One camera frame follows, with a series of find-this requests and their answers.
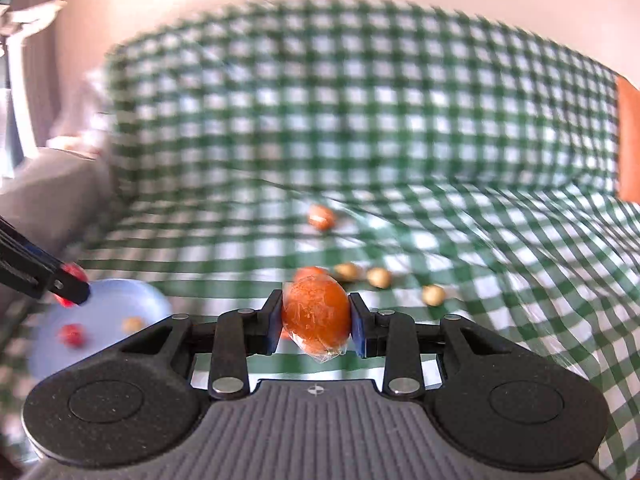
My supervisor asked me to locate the white window frame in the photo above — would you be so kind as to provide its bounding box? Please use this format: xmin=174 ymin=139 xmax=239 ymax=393
xmin=1 ymin=0 xmax=66 ymax=182

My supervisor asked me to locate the grey sofa armrest cover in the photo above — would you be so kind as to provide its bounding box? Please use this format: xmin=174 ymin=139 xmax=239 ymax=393
xmin=1 ymin=148 xmax=113 ymax=311

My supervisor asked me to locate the red fruit in plate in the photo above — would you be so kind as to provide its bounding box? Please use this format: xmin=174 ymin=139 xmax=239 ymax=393
xmin=58 ymin=324 xmax=87 ymax=349

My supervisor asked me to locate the orange fruit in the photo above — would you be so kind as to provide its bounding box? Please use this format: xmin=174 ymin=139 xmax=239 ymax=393
xmin=293 ymin=266 xmax=330 ymax=283
xmin=307 ymin=204 xmax=336 ymax=231
xmin=281 ymin=273 xmax=352 ymax=363

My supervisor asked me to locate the orange sofa cushion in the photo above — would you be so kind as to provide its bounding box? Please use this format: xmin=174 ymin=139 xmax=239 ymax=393
xmin=616 ymin=76 xmax=640 ymax=204

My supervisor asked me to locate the yellow fruit in plate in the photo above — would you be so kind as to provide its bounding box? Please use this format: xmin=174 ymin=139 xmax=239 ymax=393
xmin=122 ymin=316 xmax=146 ymax=335

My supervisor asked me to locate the small tan fruit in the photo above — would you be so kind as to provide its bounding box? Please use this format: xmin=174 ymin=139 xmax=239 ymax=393
xmin=367 ymin=266 xmax=393 ymax=289
xmin=332 ymin=262 xmax=362 ymax=283
xmin=421 ymin=285 xmax=447 ymax=308

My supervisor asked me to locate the red cherry tomato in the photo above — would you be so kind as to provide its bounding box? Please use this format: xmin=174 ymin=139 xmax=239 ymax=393
xmin=52 ymin=262 xmax=90 ymax=308

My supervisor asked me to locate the green white checkered cloth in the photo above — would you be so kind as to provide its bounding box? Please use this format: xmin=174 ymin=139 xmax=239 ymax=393
xmin=17 ymin=0 xmax=639 ymax=479

